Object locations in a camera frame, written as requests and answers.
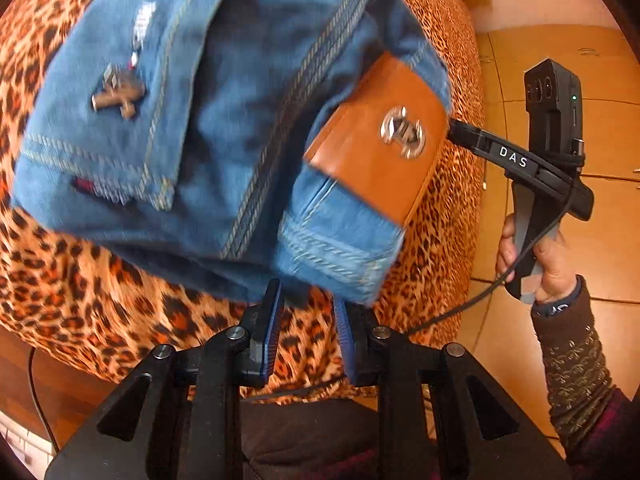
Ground leopard print blanket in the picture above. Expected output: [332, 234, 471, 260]
[0, 0, 486, 406]

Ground person's right hand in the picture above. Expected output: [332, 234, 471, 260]
[495, 214, 583, 307]

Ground person's dark clothing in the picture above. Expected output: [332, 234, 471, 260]
[240, 399, 382, 480]

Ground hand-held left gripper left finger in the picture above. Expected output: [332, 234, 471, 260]
[45, 279, 287, 480]

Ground person's right forearm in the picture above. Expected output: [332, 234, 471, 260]
[530, 275, 640, 467]

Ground black cable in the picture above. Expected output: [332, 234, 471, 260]
[26, 347, 60, 453]
[405, 152, 586, 338]

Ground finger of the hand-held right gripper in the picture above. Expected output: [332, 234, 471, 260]
[446, 118, 483, 156]

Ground blue denim pants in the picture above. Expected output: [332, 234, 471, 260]
[11, 0, 453, 306]

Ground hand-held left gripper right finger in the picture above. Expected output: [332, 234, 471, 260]
[334, 297, 572, 480]

